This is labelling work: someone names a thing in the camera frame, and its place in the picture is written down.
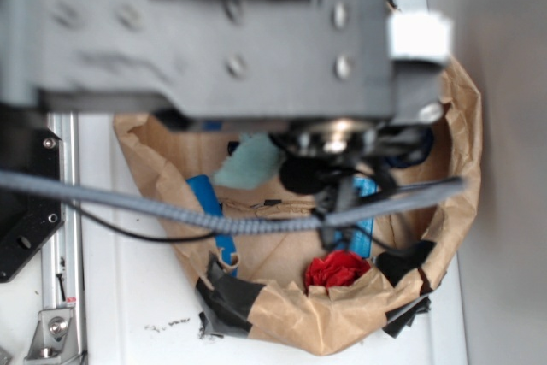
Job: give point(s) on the aluminium extrusion rail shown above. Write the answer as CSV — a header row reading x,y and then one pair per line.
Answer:
x,y
63,276

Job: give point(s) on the blue plastic handle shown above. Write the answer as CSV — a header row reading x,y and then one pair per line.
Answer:
x,y
205,194

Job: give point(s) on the red crumpled paper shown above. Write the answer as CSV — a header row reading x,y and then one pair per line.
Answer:
x,y
339,268

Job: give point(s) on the light blue cloth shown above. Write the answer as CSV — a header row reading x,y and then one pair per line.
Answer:
x,y
255,161

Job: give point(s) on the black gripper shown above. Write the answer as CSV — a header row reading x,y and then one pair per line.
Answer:
x,y
343,170

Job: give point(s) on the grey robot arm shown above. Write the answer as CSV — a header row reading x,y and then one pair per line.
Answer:
x,y
337,81

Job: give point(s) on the brown paper bag bin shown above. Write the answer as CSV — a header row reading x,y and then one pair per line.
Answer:
x,y
265,295

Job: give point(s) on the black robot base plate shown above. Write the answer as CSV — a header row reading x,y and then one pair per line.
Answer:
x,y
28,146

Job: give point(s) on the metal corner bracket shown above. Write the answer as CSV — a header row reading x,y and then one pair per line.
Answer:
x,y
54,340

